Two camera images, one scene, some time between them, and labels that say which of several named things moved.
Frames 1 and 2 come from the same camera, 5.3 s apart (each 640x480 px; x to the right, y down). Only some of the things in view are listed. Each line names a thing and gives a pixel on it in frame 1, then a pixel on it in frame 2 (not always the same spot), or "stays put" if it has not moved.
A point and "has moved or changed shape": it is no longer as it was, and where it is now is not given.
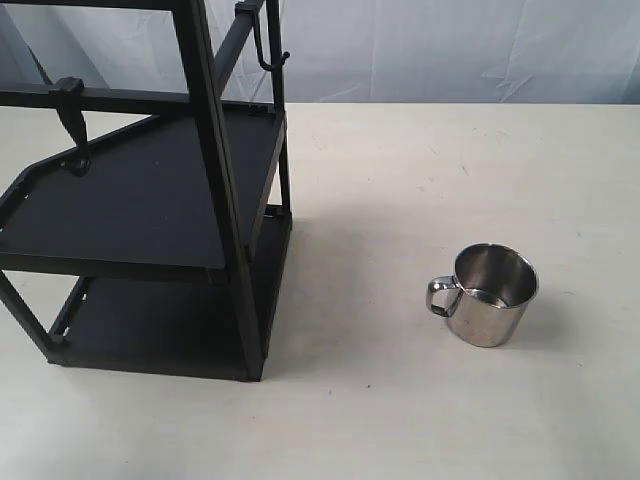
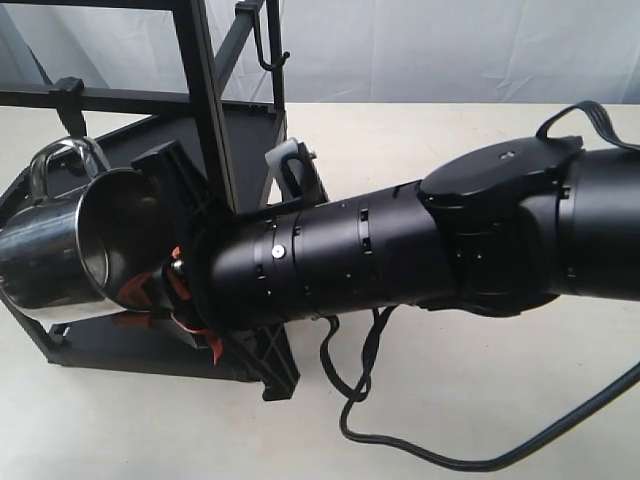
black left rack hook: (68, 93) stays put
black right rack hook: (254, 8) stays put
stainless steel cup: (486, 298) has moved or changed shape
